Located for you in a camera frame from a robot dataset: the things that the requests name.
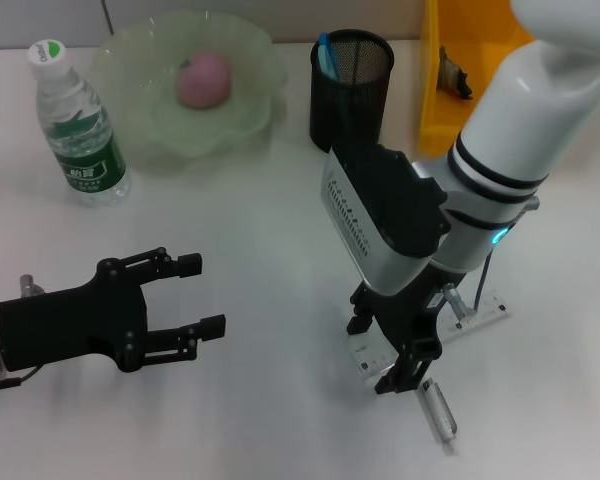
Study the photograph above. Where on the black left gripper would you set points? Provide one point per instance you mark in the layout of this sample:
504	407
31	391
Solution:
70	325

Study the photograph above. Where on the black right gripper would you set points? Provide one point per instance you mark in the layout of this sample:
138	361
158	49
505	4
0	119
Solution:
410	315

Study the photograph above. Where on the clear plastic ruler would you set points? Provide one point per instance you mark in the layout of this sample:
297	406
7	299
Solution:
490	307

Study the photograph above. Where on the clear bottle with green label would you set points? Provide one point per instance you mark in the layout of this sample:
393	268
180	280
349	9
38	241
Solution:
87	160

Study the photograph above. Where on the pink peach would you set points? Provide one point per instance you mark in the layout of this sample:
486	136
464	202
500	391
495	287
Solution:
202	80

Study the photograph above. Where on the blue and teal scissors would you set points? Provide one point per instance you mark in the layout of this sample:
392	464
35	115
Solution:
327	60

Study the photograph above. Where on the green plastic wrapper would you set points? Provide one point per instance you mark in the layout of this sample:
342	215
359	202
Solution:
452	75

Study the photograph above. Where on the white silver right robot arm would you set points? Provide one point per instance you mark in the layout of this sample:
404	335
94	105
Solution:
520	130

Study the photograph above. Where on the silver white pen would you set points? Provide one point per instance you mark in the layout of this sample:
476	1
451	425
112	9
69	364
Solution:
437	407

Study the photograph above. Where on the translucent green fruit plate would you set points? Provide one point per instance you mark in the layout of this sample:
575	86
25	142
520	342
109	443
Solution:
230	125

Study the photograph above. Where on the black mesh pen holder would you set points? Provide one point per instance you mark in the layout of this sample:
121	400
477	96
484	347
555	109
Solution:
350	110

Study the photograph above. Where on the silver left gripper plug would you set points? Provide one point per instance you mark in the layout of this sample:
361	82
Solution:
30	287

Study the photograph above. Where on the yellow plastic bin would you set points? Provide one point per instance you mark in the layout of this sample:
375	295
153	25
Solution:
430	125

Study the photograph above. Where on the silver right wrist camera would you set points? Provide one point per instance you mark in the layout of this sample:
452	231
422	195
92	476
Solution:
380	210

